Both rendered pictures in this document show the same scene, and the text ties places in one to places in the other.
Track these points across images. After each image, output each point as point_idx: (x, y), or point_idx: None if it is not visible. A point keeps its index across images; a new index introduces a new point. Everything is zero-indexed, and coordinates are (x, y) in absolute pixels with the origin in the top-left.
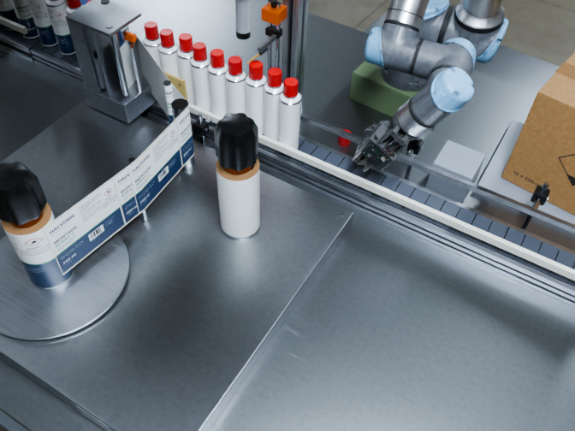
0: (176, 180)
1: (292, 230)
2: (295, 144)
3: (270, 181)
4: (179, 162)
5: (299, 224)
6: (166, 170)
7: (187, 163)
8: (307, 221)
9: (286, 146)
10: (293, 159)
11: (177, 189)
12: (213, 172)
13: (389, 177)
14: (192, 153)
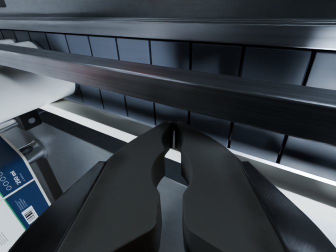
0: (52, 169)
1: (168, 235)
2: (58, 90)
3: (99, 156)
4: (25, 189)
5: (170, 227)
6: (28, 211)
7: (36, 160)
8: (177, 224)
9: (53, 110)
10: (88, 100)
11: (60, 179)
12: (57, 153)
13: (332, 59)
14: (23, 162)
